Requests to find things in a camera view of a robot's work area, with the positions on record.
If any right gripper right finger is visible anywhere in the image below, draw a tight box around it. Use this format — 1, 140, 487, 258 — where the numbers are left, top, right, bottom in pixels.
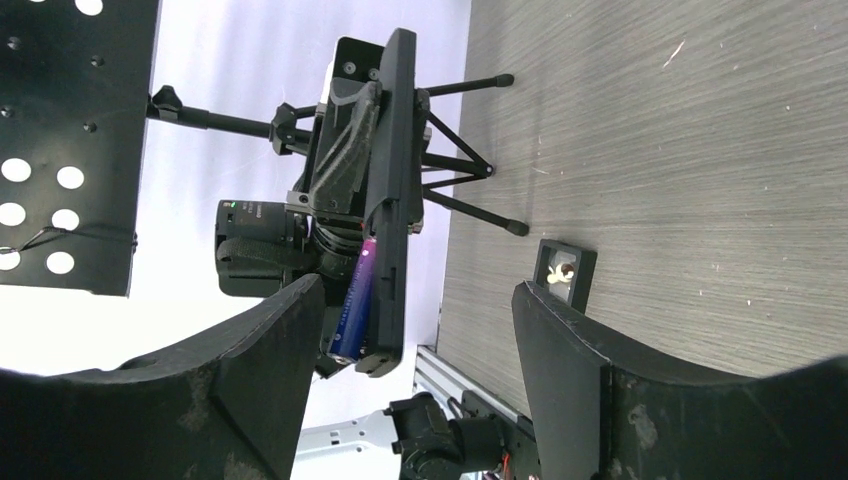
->
512, 281, 847, 479

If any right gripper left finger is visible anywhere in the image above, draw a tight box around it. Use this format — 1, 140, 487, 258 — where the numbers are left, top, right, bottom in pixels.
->
1, 274, 325, 479

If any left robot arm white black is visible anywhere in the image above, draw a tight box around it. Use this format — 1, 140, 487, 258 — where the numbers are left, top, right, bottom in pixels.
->
215, 29, 529, 377

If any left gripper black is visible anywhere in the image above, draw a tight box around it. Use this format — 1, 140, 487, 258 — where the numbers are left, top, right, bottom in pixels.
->
284, 36, 432, 233

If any blue purple battery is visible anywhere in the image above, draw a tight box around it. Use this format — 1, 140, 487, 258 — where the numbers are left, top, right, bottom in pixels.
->
328, 237, 377, 365

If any black tripod stand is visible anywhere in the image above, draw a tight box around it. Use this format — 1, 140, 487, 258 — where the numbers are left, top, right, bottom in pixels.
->
146, 85, 529, 237

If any black perforated music stand tray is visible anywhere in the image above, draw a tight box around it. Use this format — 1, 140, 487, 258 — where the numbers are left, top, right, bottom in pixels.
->
1, 1, 160, 297

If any small black square tray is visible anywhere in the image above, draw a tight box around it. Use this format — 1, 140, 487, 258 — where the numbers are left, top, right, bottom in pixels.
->
533, 239, 597, 313

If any black remote plain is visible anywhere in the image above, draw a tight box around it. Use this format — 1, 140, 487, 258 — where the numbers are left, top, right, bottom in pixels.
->
356, 28, 417, 378

